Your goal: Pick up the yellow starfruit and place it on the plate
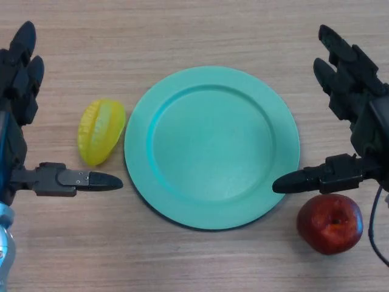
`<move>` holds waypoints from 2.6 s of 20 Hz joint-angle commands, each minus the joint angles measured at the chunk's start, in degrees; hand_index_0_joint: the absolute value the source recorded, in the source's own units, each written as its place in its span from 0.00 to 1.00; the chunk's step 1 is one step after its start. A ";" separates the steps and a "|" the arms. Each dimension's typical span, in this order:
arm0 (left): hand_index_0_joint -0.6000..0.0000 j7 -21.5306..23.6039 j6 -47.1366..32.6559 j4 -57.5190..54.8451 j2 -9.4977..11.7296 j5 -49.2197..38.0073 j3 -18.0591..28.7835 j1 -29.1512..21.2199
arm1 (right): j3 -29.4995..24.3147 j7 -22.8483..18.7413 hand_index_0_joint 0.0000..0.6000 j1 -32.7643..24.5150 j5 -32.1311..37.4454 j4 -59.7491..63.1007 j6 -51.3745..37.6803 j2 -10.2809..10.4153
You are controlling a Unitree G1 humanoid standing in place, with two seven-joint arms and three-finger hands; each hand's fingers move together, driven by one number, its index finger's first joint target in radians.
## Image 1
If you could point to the yellow starfruit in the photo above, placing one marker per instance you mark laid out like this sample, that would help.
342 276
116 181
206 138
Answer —
101 130

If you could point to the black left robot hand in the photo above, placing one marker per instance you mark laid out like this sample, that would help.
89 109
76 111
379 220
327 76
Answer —
50 179

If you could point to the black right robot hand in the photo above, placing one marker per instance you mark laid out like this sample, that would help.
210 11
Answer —
364 121

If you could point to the red apple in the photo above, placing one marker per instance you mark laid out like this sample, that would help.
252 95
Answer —
329 225

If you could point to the green round plate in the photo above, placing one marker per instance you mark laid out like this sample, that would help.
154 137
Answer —
212 146

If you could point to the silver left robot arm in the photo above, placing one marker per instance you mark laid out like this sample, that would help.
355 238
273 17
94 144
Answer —
5 243

